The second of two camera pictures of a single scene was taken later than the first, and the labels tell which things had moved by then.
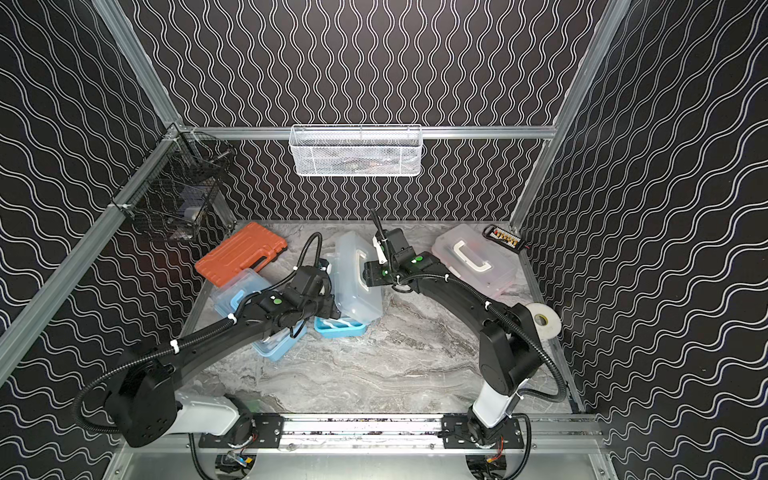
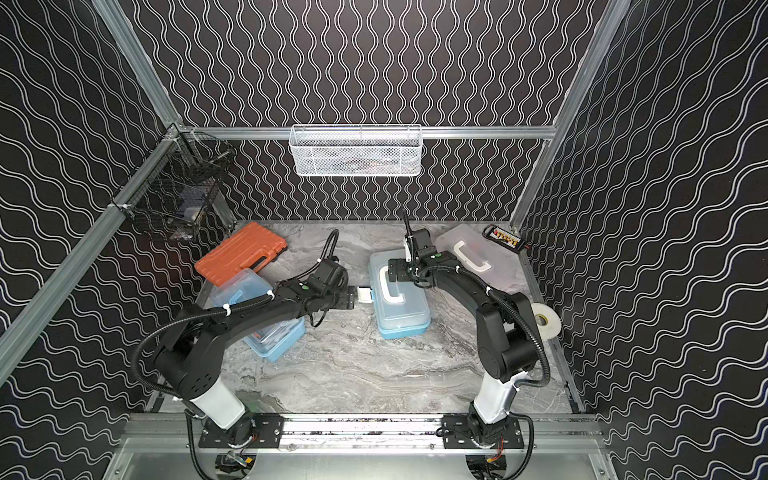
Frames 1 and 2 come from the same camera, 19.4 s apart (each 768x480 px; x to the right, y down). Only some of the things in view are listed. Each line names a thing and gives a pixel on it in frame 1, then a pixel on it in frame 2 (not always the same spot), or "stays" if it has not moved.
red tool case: x=250 y=249 stays
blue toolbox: x=356 y=302 -> x=401 y=308
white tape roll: x=548 y=321 stays
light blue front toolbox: x=228 y=298 stays
